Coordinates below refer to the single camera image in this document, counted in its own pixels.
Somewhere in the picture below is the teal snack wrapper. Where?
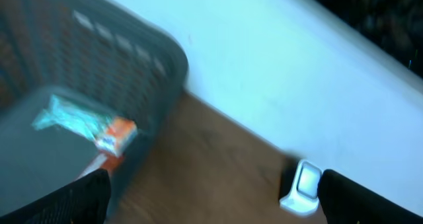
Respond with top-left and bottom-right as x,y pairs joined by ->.
32,95 -> 112,141

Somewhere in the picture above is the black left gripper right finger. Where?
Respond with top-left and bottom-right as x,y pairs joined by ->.
317,169 -> 422,224

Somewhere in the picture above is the white barcode scanner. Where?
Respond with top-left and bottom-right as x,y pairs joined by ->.
278,158 -> 323,217

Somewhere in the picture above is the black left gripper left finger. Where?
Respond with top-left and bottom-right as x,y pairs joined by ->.
1,168 -> 111,224

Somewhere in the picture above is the small orange box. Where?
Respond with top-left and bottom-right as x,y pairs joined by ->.
95,116 -> 138,157

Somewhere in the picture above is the grey plastic mesh basket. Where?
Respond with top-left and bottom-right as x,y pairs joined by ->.
1,0 -> 188,215

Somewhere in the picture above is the brown orange snack bar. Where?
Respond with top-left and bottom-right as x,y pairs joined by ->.
77,153 -> 125,179

